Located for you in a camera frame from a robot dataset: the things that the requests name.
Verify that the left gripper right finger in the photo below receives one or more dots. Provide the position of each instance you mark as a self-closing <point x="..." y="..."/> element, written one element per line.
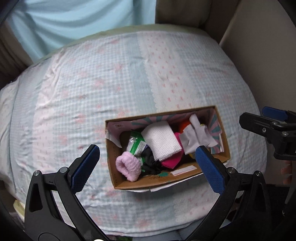
<point x="240" y="210"/>

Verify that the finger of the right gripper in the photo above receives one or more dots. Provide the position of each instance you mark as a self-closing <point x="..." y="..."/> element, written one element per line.
<point x="286" y="116"/>
<point x="280" y="134"/>

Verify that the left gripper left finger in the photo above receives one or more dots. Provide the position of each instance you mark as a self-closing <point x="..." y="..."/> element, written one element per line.
<point x="52" y="210"/>

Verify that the grey cloth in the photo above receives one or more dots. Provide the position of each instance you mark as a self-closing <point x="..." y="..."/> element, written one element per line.
<point x="184" y="136"/>

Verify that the pink fluffy towel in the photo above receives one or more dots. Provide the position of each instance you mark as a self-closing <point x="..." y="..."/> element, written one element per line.
<point x="128" y="165"/>

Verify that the orange fluffy pompom toy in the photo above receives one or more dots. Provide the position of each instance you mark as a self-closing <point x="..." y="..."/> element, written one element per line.
<point x="183" y="124"/>

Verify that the white textured cloth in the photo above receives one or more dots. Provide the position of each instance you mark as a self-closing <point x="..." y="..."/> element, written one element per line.
<point x="161" y="140"/>

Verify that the green wet wipes pack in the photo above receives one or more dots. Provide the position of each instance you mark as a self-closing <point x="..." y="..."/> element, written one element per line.
<point x="136" y="146"/>

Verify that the round grey yellow sponge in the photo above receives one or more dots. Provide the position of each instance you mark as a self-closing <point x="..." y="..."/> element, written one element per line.
<point x="197" y="137"/>

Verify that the black scrunchie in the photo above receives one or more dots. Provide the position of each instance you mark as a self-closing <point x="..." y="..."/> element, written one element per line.
<point x="151" y="166"/>

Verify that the person's hand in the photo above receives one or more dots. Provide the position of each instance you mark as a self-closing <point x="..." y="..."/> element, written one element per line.
<point x="286" y="171"/>

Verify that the checkered floral bed sheet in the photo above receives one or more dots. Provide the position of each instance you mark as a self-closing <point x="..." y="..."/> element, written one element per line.
<point x="57" y="108"/>

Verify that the open cardboard box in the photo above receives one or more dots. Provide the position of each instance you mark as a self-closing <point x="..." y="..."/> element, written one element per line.
<point x="118" y="133"/>

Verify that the beige cushion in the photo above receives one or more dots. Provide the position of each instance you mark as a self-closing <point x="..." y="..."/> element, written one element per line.
<point x="213" y="16"/>

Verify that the green mattress pad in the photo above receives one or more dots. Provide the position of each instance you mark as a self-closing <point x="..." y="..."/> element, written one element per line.
<point x="128" y="29"/>

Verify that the light blue curtain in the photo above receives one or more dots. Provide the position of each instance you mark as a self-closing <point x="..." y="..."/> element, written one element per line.
<point x="44" y="26"/>

